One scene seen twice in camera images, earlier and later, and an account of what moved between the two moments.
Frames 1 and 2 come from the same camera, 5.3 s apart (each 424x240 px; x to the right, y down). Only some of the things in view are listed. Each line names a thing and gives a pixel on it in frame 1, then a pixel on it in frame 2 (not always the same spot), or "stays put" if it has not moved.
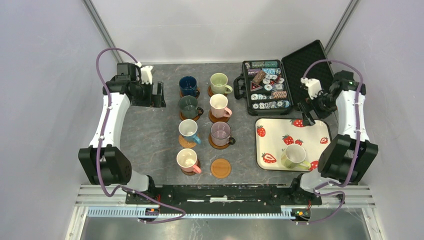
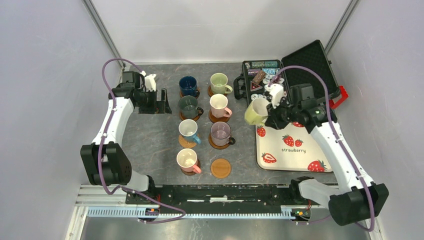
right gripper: x=321 y=115 to x=273 y=120
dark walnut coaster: x=193 y=173 stays put
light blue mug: x=188 y=128 stays put
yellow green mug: x=293 y=157 to x=256 y=111
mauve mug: x=220 y=132 stays put
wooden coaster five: x=183 y=119 stays put
